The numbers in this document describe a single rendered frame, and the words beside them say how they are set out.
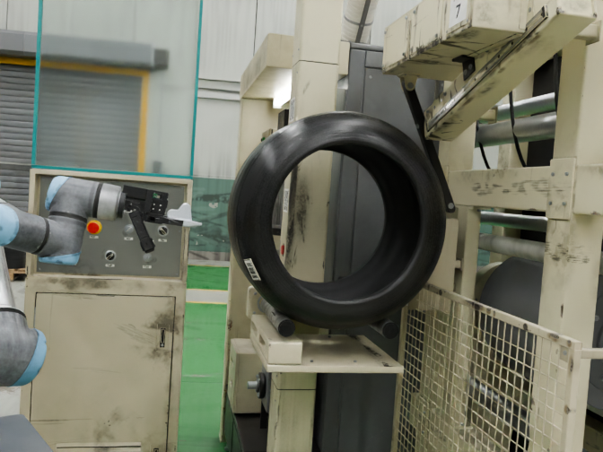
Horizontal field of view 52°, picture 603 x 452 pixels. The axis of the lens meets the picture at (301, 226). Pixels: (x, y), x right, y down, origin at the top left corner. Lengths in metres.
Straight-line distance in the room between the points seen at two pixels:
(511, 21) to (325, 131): 0.49
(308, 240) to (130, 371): 0.84
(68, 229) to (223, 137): 9.28
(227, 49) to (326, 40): 9.04
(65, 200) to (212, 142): 9.24
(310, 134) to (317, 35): 0.52
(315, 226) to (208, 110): 8.96
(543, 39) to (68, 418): 1.93
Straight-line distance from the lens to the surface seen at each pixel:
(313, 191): 1.96
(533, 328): 1.43
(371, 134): 1.61
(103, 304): 2.32
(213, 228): 10.73
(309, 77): 1.98
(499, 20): 1.52
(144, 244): 1.63
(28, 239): 1.55
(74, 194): 1.62
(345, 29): 2.63
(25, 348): 1.71
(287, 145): 1.56
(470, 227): 2.09
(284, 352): 1.62
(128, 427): 2.44
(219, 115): 10.85
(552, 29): 1.51
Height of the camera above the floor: 1.25
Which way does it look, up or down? 3 degrees down
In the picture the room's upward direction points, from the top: 4 degrees clockwise
